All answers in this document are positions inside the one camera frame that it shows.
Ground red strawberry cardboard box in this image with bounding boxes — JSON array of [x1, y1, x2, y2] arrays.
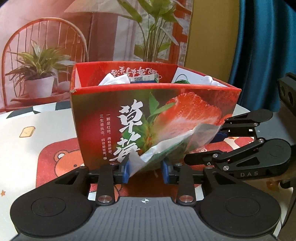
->
[[70, 61, 241, 170]]

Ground white crumpled tissue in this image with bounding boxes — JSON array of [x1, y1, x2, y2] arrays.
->
[[99, 73, 130, 86]]

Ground printed room backdrop poster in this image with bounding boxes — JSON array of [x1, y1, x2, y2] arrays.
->
[[1, 1, 194, 111]]

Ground green yarn bundle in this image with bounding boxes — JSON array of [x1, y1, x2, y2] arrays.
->
[[174, 74, 190, 84]]

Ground patterned cartoon tablecloth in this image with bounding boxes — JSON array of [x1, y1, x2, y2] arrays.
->
[[0, 100, 292, 241]]

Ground blue tissue pack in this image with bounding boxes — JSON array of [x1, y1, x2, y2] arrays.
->
[[129, 73, 159, 83]]

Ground white cloth in box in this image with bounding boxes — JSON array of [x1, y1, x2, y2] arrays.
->
[[200, 75, 226, 87]]

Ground clear bag with green string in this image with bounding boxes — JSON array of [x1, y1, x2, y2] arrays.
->
[[128, 123, 221, 177]]

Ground blue curtain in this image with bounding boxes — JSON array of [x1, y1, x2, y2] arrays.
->
[[228, 1, 295, 111]]

